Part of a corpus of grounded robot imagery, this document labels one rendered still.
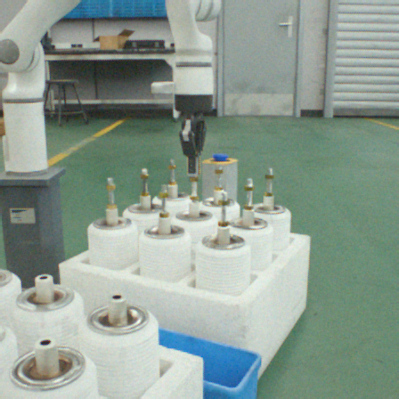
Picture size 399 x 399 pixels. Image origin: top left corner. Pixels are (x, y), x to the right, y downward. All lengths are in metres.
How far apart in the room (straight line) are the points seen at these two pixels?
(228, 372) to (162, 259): 0.22
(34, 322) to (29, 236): 0.61
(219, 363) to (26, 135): 0.69
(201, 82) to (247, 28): 5.19
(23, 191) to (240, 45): 5.07
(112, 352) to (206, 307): 0.29
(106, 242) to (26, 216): 0.34
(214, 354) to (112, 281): 0.23
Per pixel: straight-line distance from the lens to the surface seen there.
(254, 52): 6.11
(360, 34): 6.29
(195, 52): 0.94
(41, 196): 1.22
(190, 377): 0.65
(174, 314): 0.88
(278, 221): 1.04
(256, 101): 6.12
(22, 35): 1.19
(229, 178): 1.27
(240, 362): 0.82
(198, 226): 0.98
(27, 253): 1.27
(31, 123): 1.22
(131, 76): 6.17
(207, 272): 0.85
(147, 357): 0.61
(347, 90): 6.25
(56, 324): 0.66
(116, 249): 0.95
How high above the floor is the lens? 0.54
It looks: 15 degrees down
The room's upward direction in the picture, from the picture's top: straight up
